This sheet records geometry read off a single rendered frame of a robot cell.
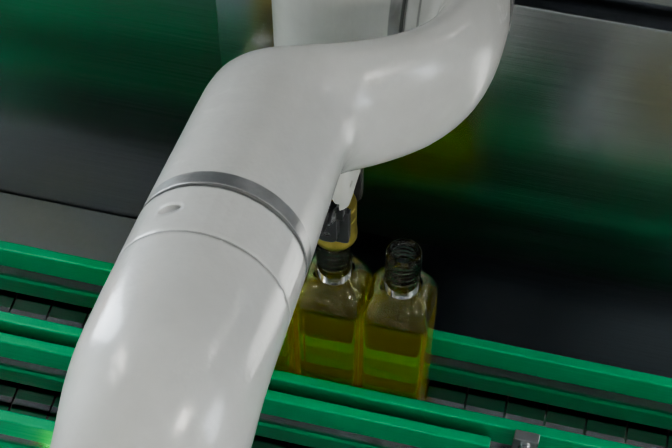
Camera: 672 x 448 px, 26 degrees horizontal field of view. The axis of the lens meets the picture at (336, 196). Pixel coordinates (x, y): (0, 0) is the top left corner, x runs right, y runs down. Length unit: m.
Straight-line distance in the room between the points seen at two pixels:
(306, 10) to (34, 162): 0.64
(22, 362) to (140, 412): 0.77
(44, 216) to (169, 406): 0.92
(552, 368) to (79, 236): 0.50
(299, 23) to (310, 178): 0.20
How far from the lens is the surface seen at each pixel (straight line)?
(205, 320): 0.65
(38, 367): 1.39
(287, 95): 0.77
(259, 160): 0.73
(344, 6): 0.90
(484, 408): 1.40
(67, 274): 1.42
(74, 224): 1.53
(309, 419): 1.32
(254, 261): 0.68
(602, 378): 1.34
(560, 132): 1.20
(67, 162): 1.48
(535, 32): 1.12
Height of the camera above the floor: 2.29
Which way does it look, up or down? 54 degrees down
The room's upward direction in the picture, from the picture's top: straight up
